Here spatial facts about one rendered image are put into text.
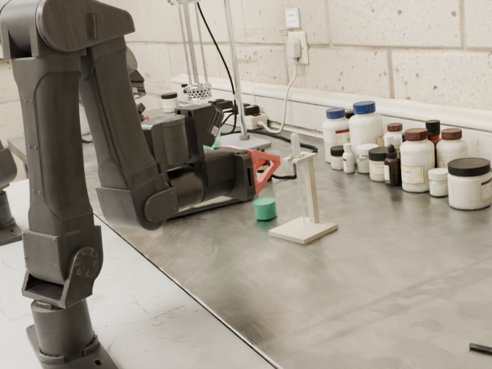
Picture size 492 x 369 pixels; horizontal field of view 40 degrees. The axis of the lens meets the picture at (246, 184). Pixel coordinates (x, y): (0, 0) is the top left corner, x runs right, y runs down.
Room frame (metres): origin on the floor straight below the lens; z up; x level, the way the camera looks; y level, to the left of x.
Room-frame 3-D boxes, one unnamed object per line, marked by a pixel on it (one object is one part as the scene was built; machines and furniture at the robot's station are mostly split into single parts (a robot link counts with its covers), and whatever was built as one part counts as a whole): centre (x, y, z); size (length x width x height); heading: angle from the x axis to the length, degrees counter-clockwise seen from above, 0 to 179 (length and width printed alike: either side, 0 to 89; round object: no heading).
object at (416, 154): (1.18, -0.31, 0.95); 0.06 x 0.06 x 0.11
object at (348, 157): (1.35, -0.22, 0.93); 0.02 x 0.02 x 0.06
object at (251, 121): (2.10, 0.02, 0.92); 0.40 x 0.06 x 0.04; 26
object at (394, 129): (1.36, -0.32, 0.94); 0.05 x 0.05 x 0.09
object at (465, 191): (1.06, -0.37, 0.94); 0.07 x 0.07 x 0.07
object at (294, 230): (1.04, -0.08, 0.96); 0.08 x 0.08 x 0.13; 39
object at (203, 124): (0.93, 0.05, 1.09); 0.07 x 0.06 x 0.11; 39
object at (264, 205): (1.13, -0.03, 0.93); 0.04 x 0.04 x 0.06
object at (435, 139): (1.24, -0.36, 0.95); 0.04 x 0.04 x 0.11
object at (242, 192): (0.93, 0.05, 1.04); 0.10 x 0.07 x 0.07; 39
